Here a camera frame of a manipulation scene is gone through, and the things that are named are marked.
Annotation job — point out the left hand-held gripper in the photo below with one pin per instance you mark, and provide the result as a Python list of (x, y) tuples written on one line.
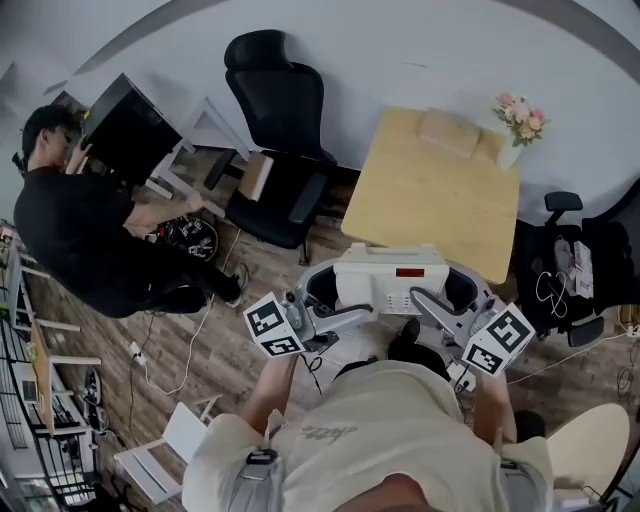
[(272, 325)]

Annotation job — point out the white wooden chair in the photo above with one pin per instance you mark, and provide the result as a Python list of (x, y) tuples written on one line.
[(185, 430)]

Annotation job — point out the white telephone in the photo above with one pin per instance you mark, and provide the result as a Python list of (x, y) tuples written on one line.
[(380, 282)]

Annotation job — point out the white table frame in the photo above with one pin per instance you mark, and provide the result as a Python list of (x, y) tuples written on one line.
[(167, 162)]

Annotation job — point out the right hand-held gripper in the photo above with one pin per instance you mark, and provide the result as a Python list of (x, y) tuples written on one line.
[(500, 335)]

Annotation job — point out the black office chair with clutter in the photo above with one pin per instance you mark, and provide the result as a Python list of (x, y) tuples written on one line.
[(610, 260)]

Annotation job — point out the black bag of tools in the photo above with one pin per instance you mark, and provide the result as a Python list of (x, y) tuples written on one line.
[(195, 239)]

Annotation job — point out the white plug adapter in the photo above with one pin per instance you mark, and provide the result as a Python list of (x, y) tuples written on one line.
[(462, 382)]

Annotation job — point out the black metal rack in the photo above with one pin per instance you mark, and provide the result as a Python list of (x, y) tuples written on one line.
[(30, 435)]

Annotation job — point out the cardboard box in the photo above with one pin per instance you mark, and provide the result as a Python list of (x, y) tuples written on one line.
[(255, 175)]

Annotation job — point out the person's right forearm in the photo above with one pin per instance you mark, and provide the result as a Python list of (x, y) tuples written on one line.
[(492, 405)]

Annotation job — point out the grey cloth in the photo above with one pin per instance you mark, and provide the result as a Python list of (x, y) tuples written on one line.
[(564, 257)]

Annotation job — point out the narrow wooden desk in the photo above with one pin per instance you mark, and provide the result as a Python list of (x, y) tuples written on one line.
[(42, 370)]

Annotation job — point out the person's cream shirt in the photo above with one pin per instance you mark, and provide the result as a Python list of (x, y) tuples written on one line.
[(380, 425)]

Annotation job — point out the light wooden table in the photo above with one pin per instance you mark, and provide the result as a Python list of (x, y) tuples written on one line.
[(430, 210)]

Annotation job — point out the person's black trousers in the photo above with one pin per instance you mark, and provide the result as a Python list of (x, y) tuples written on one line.
[(415, 350)]

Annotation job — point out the black mesh office chair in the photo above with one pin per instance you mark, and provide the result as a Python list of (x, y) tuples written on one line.
[(280, 100)]

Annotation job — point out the white vase with pink flowers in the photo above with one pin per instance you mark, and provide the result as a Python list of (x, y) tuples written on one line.
[(520, 117)]

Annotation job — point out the large black box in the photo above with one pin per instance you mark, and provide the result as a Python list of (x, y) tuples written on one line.
[(130, 130)]

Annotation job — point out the person's left forearm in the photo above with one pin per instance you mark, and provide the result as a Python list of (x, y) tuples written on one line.
[(272, 395)]

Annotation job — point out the printed paper bag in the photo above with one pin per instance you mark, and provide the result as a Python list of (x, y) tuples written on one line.
[(583, 267)]

